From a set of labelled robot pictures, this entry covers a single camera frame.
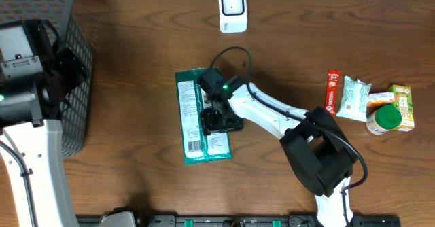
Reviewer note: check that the green tea carton box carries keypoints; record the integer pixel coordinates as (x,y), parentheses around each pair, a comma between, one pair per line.
(403,102)

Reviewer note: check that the grey plastic mesh basket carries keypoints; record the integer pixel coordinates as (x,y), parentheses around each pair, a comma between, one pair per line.
(60,14)

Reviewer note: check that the green lid jar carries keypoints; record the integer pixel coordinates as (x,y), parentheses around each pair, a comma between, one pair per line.
(384,119)

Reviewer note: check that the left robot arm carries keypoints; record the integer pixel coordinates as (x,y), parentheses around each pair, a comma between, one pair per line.
(38,73)

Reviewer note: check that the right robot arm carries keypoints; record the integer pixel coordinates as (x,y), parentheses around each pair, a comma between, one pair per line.
(318,152)

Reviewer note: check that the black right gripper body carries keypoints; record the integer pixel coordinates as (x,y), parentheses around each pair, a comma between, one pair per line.
(215,118)

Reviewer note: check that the red Nescafe coffee stick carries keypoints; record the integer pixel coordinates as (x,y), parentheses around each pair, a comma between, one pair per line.
(331,91)

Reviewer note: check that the orange snack packet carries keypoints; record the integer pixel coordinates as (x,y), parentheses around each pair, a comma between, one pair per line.
(379,99)

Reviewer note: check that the light blue wipes pack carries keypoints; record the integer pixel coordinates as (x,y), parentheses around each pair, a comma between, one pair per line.
(354,100)

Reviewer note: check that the green white package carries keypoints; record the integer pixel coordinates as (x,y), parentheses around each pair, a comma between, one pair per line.
(197,147)

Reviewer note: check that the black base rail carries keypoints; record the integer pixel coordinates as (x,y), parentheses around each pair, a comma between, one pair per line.
(291,221)

